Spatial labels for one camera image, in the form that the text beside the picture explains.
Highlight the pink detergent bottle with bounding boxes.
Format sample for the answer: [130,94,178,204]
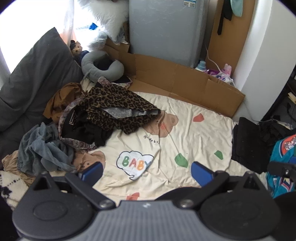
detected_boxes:
[216,64,233,81]

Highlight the grey neck pillow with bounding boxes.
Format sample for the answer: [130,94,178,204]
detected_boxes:
[81,50,125,82]

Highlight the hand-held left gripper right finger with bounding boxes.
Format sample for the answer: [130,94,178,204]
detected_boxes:
[177,161,267,209]

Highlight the beige garment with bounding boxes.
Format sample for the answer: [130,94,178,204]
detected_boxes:
[2,150,35,186]

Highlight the dark grey pillow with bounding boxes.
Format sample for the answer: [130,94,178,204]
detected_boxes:
[0,27,84,137]

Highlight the dark folded cloth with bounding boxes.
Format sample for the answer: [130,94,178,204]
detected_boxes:
[111,75,132,84]

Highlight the teal hanging cloth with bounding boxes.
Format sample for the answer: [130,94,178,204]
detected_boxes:
[230,0,244,17]

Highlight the teddy bear toy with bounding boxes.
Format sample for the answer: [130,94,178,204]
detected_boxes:
[69,40,89,61]

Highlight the black hanging garment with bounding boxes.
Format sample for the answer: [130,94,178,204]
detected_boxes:
[217,0,233,36]

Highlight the brown garment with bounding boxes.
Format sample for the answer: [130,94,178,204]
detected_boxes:
[43,82,88,121]

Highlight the white cable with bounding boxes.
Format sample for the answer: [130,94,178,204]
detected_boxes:
[205,45,236,87]

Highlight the black knit garment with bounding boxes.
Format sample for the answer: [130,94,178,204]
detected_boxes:
[62,109,116,147]

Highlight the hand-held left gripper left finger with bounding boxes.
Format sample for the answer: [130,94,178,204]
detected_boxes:
[30,161,116,210]

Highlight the upright cardboard panel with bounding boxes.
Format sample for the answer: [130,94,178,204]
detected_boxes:
[207,0,255,72]

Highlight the white fluffy pillow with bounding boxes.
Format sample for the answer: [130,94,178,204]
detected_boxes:
[77,0,130,50]

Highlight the printed cream bedsheet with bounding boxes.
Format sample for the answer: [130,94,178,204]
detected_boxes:
[74,79,269,207]

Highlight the crumpled black garment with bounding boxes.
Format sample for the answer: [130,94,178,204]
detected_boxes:
[258,116,296,149]

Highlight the leopard print pants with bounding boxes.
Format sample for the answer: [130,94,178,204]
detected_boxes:
[81,84,162,135]

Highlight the flattened cardboard sheet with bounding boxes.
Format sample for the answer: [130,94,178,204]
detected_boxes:
[102,38,246,117]

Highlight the teal jersey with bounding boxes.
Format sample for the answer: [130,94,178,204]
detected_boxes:
[266,134,296,198]

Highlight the sheer curtain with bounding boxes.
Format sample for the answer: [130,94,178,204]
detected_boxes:
[58,0,78,47]

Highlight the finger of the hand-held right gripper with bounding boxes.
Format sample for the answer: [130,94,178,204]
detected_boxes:
[267,161,296,179]

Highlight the grey metal appliance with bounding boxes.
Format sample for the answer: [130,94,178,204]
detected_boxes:
[128,0,219,69]

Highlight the folded black garment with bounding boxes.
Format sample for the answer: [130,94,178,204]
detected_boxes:
[231,117,275,173]

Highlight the black cloth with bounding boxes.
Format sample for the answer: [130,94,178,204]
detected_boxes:
[94,56,116,73]

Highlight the grey-blue garment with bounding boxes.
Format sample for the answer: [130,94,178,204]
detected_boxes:
[18,122,77,174]

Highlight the white patterned knit blanket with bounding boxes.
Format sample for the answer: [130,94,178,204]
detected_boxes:
[0,170,30,209]

